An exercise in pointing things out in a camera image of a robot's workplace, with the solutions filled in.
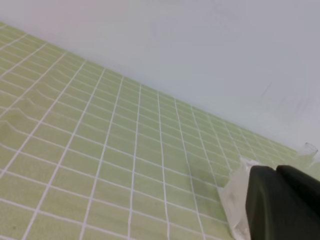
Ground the green checked tablecloth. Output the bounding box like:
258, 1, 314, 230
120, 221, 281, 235
0, 23, 296, 240

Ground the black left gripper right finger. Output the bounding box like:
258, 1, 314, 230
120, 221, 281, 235
276, 165, 320, 217

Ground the clear glass test tube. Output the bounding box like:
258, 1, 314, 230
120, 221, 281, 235
295, 142, 319, 167

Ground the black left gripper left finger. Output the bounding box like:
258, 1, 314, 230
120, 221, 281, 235
245, 165, 320, 240

